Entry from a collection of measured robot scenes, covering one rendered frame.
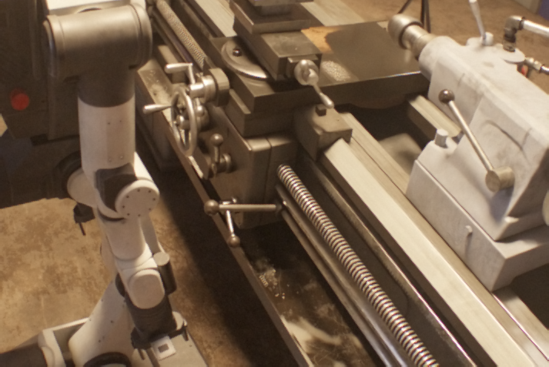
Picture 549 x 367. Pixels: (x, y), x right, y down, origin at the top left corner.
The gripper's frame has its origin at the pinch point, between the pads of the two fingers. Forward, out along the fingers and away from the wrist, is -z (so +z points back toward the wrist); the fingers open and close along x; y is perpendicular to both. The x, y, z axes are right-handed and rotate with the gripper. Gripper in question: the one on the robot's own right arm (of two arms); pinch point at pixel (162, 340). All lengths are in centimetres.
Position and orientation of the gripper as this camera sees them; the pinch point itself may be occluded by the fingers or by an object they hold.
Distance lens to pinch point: 153.8
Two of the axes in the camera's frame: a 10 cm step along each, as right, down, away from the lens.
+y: -4.7, -5.4, 7.0
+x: 8.8, -3.6, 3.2
